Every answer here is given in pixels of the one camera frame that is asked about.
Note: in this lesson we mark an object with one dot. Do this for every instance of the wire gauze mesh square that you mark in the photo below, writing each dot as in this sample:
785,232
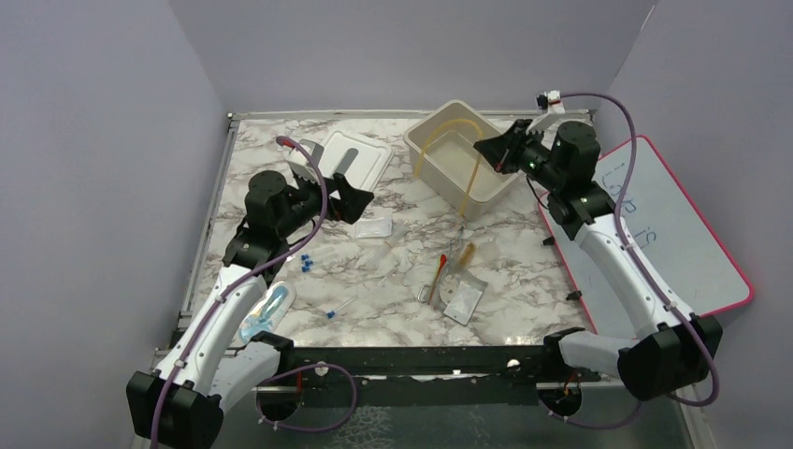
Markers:
457,296

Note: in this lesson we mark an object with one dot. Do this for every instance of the lone blue capped tube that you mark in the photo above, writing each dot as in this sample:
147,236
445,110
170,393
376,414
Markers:
335,311

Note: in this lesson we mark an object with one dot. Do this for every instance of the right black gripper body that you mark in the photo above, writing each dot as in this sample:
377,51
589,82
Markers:
532,156

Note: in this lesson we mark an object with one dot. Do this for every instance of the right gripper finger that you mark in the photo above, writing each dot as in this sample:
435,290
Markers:
497,152
520,129

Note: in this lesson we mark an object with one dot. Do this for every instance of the beige plastic bin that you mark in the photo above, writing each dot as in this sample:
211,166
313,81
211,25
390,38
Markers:
450,159

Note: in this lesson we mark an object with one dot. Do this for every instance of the blue goggles in bag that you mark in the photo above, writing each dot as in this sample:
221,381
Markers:
267,314

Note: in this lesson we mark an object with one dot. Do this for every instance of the clear watch glass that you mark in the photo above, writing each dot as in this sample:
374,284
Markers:
488,252

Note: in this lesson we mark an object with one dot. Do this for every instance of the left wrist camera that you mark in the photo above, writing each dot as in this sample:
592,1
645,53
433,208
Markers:
301,164

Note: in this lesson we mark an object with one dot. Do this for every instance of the metal crucible tongs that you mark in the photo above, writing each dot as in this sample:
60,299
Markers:
452,250

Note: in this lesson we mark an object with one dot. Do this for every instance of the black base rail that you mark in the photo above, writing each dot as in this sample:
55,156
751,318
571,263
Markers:
418,376

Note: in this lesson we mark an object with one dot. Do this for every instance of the white bin lid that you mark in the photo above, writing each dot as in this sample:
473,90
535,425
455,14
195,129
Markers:
361,160

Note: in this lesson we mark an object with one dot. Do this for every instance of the pink framed whiteboard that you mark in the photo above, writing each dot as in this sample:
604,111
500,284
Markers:
672,234

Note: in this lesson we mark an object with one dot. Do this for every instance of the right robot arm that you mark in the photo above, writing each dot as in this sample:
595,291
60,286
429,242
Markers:
674,347

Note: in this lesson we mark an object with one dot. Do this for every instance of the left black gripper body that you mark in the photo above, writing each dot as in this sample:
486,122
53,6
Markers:
307,202

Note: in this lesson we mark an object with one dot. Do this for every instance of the clear zip bag near lid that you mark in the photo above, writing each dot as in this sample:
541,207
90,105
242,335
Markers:
373,228

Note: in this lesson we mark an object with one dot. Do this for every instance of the red plastic spoon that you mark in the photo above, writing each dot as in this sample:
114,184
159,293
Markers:
433,286

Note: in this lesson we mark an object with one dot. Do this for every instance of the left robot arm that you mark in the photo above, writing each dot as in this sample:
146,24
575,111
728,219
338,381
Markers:
182,402

